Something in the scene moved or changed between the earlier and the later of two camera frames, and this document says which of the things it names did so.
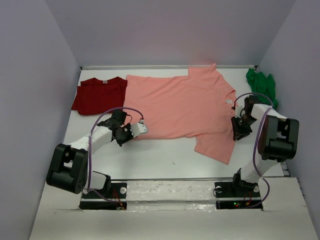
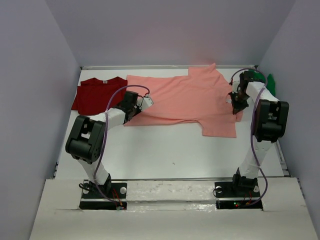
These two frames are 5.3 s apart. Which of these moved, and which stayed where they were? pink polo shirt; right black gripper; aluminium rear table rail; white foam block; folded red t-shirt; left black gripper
Moved: pink polo shirt; right black gripper; left black gripper
Stayed: folded red t-shirt; aluminium rear table rail; white foam block
